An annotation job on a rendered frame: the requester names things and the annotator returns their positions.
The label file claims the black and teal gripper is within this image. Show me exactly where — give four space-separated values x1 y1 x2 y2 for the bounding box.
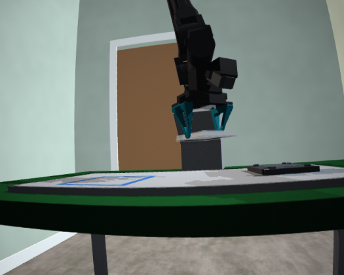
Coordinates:
172 90 233 139

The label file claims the white well plate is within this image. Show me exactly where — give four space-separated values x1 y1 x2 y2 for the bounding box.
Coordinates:
176 130 238 142

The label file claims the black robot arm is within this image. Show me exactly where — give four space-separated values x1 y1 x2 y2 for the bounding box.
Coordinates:
167 0 238 93

